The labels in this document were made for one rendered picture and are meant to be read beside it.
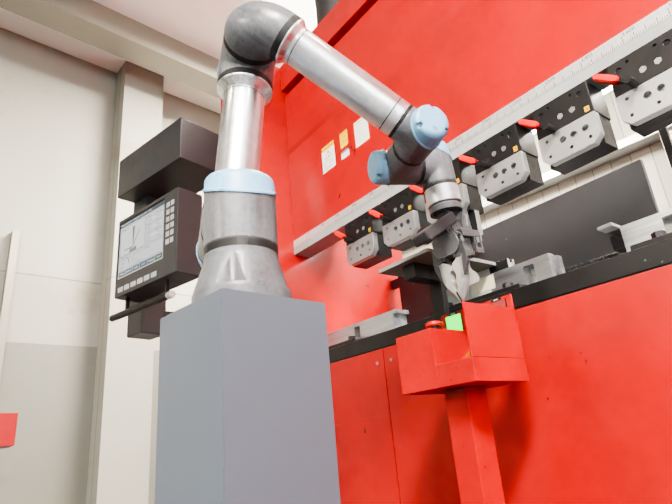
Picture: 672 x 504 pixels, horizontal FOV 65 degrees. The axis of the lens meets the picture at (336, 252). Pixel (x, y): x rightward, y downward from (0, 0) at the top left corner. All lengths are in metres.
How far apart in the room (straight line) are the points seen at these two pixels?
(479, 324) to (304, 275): 1.27
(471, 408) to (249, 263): 0.55
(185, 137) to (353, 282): 0.96
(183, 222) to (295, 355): 1.48
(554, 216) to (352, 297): 0.90
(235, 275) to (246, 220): 0.09
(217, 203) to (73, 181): 3.27
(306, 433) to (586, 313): 0.67
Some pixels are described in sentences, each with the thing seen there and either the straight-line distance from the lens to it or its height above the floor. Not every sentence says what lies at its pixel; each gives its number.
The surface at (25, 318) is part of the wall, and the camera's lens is 3.69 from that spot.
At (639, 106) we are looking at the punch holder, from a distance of 1.36.
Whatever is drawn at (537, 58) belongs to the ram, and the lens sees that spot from 1.56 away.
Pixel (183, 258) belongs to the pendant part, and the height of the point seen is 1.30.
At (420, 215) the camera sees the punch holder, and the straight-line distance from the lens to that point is 1.72.
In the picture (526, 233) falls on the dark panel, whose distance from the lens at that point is 2.08.
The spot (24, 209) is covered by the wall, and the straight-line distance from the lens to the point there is 3.90.
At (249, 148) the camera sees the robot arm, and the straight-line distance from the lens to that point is 1.06.
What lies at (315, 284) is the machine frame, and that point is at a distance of 2.24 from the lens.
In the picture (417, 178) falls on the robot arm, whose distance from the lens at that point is 1.17.
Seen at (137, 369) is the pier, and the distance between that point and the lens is 3.65.
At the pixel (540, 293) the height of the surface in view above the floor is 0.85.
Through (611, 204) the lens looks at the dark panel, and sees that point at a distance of 1.94.
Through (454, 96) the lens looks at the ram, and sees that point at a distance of 1.71.
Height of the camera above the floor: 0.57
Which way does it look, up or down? 20 degrees up
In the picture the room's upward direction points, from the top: 5 degrees counter-clockwise
